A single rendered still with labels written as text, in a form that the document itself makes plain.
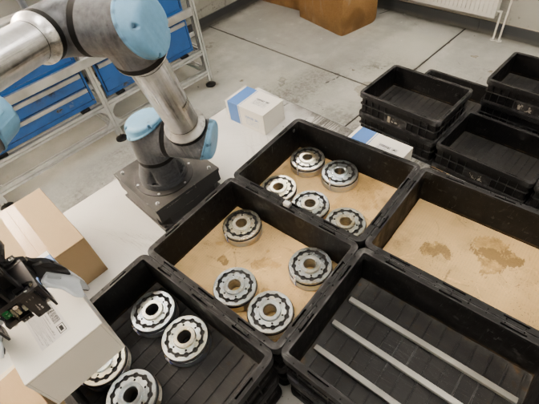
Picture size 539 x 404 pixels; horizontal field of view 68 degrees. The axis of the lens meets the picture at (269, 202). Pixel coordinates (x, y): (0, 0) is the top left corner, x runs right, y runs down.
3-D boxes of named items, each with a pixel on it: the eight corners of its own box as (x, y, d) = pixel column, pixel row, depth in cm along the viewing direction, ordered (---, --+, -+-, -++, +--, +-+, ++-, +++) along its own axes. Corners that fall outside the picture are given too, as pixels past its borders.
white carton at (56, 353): (10, 321, 71) (-23, 297, 64) (71, 276, 76) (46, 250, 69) (58, 404, 60) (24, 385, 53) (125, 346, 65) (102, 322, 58)
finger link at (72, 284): (101, 307, 63) (46, 308, 56) (84, 285, 66) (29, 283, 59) (111, 290, 63) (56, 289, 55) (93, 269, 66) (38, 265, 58)
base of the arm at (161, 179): (133, 172, 131) (123, 149, 123) (174, 152, 136) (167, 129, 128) (151, 199, 122) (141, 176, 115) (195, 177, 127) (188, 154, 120)
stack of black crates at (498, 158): (421, 196, 195) (435, 143, 170) (452, 163, 208) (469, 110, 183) (504, 239, 174) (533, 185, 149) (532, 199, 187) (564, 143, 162)
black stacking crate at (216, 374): (58, 374, 88) (30, 354, 79) (160, 279, 101) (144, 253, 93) (175, 518, 68) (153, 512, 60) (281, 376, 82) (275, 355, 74)
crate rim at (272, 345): (147, 256, 94) (143, 251, 93) (232, 181, 108) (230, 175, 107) (277, 358, 75) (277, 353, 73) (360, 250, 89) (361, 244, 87)
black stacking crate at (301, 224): (161, 277, 102) (146, 252, 93) (238, 205, 115) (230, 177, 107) (282, 374, 82) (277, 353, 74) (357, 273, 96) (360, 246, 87)
